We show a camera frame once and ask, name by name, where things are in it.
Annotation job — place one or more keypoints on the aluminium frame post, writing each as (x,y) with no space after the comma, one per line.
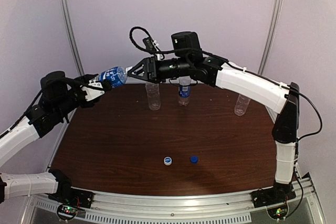
(276,11)
(71,37)

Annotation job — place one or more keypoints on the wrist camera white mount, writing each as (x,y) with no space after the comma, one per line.
(93,91)
(152,45)

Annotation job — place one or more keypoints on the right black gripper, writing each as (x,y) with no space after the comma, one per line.
(151,69)

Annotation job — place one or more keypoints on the clear bottle white cap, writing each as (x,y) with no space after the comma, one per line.
(153,96)

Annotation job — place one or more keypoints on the right aluminium frame post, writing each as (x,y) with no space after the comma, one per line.
(276,11)

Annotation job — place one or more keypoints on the left aluminium frame post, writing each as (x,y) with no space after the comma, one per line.
(71,37)

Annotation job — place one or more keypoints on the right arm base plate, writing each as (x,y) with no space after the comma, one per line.
(275,200)

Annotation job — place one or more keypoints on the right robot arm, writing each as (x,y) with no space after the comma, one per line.
(215,71)

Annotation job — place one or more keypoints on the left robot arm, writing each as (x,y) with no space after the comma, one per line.
(58,97)

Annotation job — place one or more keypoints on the blue bottle cap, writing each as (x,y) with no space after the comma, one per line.
(194,159)

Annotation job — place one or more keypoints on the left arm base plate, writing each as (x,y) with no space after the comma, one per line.
(73,205)

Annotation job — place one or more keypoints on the blue label water bottle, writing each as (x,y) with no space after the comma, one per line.
(116,76)

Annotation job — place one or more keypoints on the Pepsi bottle blue label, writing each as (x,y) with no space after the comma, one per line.
(184,91)

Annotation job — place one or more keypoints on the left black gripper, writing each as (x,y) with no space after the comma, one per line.
(82,94)

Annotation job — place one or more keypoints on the aluminium front rail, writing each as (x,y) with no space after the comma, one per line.
(221,208)

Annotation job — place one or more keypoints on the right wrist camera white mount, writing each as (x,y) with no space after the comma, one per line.
(152,45)

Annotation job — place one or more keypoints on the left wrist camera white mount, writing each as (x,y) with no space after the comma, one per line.
(93,91)

